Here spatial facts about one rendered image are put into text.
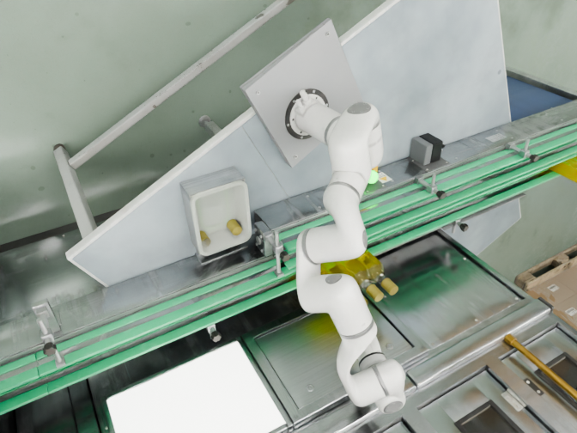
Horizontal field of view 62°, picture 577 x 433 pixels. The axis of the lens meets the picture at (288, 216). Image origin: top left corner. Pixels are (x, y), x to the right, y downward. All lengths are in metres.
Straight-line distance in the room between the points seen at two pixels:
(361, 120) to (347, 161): 0.11
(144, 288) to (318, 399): 0.59
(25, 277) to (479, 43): 1.85
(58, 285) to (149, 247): 0.54
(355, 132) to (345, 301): 0.38
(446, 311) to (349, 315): 0.71
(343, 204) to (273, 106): 0.45
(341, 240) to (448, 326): 0.73
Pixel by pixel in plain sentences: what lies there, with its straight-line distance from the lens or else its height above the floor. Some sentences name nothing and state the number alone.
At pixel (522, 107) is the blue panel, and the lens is 2.46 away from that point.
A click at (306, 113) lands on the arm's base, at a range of 1.40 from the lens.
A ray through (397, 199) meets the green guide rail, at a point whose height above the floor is 0.93.
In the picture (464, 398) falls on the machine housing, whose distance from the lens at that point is 1.53.
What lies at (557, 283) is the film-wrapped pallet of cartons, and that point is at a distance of 5.45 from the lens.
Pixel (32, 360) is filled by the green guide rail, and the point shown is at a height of 0.91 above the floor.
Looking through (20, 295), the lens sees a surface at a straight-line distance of 1.97.
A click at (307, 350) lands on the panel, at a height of 1.13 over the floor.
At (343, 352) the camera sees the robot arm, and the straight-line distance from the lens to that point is 1.13.
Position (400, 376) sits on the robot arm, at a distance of 1.19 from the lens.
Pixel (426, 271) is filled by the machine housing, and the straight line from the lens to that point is 1.84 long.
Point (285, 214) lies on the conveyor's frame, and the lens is 1.53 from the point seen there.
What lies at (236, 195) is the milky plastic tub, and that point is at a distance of 1.46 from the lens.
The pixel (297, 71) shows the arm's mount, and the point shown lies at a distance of 1.40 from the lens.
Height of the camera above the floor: 1.92
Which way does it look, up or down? 45 degrees down
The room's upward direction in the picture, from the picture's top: 136 degrees clockwise
